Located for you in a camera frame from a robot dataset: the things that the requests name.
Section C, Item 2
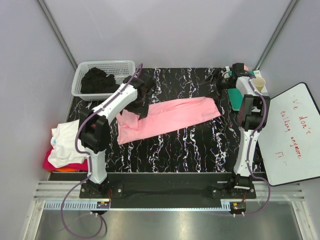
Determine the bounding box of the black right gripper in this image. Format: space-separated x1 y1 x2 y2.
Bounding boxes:
199 69 234 100

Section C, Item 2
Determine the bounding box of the pink t shirt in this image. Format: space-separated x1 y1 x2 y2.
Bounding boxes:
116 96 221 145

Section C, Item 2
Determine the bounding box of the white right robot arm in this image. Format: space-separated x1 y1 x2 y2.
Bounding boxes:
204 63 271 199

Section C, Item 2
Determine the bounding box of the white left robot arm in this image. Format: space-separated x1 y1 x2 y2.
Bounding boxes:
75 74 156 198

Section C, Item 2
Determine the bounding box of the white plastic basket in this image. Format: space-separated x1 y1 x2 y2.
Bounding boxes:
71 60 136 101

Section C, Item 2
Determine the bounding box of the green cutting mat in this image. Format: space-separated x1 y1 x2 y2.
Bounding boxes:
227 70 269 112

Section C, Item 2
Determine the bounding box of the yellow mug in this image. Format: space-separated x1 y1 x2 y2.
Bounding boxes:
252 76 266 92

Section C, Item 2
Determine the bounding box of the black t shirt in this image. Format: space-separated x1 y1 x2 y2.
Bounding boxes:
80 67 120 94

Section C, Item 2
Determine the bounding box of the white folded t shirt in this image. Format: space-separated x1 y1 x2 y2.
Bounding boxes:
48 120 88 168

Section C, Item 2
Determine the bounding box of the white whiteboard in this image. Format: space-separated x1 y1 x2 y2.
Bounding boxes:
258 82 320 186

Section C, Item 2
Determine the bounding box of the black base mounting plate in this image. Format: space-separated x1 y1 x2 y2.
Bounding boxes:
79 172 257 199

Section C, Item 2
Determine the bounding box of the orange folded t shirt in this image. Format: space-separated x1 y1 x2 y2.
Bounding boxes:
52 167 77 173

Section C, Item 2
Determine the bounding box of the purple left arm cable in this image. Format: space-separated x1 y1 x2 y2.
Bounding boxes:
59 62 145 237

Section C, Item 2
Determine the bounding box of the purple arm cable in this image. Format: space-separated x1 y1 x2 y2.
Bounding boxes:
231 71 272 217
59 62 145 237

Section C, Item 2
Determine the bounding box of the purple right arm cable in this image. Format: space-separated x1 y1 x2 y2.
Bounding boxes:
231 71 272 217

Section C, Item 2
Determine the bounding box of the white slotted cable duct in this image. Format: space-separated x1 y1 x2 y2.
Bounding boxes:
44 199 232 211

